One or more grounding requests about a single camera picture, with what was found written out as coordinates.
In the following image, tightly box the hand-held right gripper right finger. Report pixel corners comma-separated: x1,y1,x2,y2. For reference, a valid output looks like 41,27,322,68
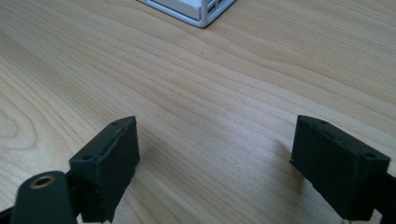
290,114,391,222

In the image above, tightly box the white plastic basket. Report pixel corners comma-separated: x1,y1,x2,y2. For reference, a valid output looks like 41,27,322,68
136,0,237,29

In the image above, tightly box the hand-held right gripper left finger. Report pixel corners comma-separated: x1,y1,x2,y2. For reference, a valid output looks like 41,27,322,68
68,115,141,224

